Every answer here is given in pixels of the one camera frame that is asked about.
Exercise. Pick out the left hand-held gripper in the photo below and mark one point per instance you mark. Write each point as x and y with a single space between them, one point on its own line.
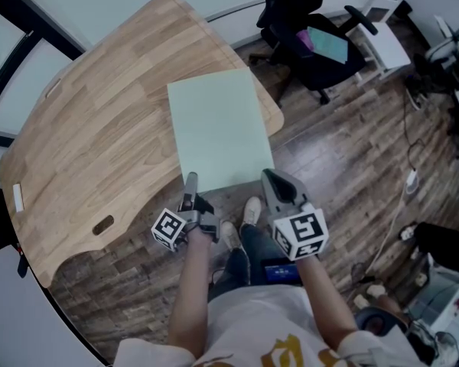
168 228

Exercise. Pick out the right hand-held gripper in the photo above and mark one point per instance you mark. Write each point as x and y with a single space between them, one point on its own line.
302 229

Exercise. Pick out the light green cloth sheet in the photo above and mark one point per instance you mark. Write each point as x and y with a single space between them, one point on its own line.
218 128

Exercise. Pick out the person's left forearm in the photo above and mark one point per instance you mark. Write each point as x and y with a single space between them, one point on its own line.
191 289

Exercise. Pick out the person's right forearm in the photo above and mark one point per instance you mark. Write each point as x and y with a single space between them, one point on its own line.
321 300

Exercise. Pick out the person's right white shoe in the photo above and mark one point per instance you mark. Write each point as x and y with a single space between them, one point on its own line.
251 210

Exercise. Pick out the person's white shoe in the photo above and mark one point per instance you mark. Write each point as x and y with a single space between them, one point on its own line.
251 210
231 235

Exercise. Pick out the person's left white shoe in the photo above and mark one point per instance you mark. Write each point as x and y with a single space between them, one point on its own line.
231 235

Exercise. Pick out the black device with blue screen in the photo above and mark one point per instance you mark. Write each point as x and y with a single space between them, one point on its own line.
281 271

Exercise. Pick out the person's dark trousers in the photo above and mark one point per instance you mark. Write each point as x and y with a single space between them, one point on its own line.
233 273

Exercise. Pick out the wooden table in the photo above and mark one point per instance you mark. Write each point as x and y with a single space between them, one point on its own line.
99 128

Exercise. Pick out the white power adapter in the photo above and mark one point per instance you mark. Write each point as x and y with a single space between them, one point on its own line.
412 180

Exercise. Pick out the person's white printed shirt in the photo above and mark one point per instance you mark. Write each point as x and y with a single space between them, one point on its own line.
260 319

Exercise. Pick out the black mesh office chair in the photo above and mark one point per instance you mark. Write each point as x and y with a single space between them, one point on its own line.
329 71

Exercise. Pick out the teal book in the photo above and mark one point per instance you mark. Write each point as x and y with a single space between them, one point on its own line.
329 44

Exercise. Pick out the purple object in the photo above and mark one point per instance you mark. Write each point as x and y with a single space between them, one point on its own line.
304 38

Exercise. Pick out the white block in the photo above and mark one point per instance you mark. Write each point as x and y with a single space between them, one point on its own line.
18 197

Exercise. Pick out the white wooden chair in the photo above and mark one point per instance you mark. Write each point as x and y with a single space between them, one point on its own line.
390 46

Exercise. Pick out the large black framed window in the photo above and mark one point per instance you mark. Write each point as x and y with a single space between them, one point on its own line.
7 90

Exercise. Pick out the black bin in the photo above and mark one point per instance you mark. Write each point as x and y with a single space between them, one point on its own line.
404 9

